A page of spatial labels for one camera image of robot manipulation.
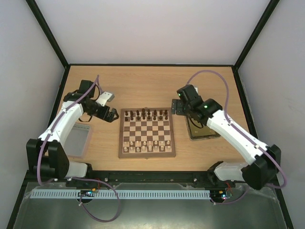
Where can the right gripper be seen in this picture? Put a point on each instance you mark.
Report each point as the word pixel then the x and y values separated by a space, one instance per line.
pixel 178 107

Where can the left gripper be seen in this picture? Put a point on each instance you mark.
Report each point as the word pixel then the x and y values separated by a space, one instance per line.
pixel 109 118

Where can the gold tin with pieces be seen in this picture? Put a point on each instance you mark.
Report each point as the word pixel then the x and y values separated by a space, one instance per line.
pixel 197 131

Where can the wooden chess board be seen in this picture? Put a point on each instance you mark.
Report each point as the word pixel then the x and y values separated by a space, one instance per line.
pixel 146 133

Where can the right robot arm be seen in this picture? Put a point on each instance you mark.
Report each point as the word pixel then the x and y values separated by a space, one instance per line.
pixel 262 162

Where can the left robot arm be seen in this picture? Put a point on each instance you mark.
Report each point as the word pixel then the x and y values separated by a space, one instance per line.
pixel 46 155

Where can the silver tin lid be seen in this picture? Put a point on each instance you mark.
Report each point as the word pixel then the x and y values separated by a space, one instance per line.
pixel 78 141

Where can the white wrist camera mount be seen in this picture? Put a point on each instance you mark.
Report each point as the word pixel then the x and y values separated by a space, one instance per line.
pixel 104 98

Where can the black frame rail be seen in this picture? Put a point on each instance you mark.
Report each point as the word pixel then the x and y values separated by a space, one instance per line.
pixel 202 179

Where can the grey slotted cable duct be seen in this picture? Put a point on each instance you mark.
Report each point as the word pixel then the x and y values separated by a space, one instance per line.
pixel 121 194

